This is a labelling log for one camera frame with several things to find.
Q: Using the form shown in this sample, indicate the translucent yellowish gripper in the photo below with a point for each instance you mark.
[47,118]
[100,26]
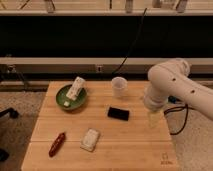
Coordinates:
[154,117]

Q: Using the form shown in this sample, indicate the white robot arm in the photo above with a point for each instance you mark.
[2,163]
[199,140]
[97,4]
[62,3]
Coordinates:
[170,78]

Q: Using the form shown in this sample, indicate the blue box on floor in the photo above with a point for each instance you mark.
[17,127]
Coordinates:
[172,99]

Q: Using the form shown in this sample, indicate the black rectangular sponge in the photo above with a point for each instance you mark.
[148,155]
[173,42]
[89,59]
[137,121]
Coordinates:
[118,113]

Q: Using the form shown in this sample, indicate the clear plastic cup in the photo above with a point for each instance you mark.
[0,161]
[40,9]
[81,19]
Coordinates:
[119,85]

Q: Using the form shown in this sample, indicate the white wrapped block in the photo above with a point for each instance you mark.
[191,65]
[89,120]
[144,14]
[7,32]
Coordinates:
[90,139]

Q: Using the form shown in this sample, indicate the white rectangular package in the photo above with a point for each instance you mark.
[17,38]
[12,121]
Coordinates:
[75,89]

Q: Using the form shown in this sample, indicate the small white cube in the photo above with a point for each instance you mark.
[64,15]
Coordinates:
[66,104]

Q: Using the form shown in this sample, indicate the green bowl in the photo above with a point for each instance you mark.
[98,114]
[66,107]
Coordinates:
[74,104]

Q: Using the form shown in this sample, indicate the red sausage-shaped object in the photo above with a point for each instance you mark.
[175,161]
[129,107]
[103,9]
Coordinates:
[57,144]

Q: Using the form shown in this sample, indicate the wall socket plate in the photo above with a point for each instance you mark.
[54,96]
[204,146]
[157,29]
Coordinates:
[99,68]

